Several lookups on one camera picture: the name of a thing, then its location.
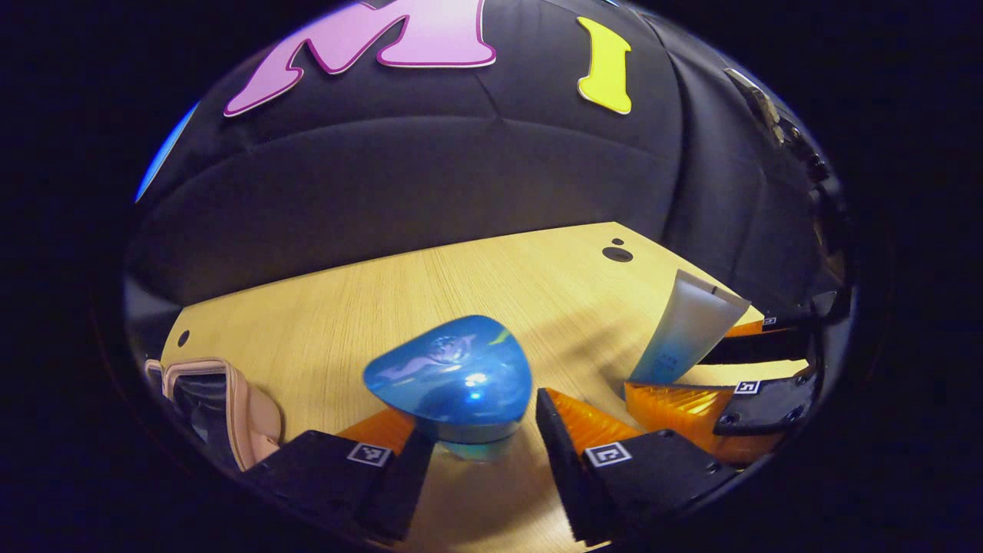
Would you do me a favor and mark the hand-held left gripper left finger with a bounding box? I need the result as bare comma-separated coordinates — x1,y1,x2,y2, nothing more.
244,407,435,545

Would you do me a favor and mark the white and blue tube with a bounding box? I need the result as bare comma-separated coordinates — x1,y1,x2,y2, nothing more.
630,269,751,385

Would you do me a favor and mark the teal bottle with blue cap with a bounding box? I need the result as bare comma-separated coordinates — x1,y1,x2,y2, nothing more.
362,315,533,462

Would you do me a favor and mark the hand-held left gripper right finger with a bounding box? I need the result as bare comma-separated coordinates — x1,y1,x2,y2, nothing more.
535,387,740,548

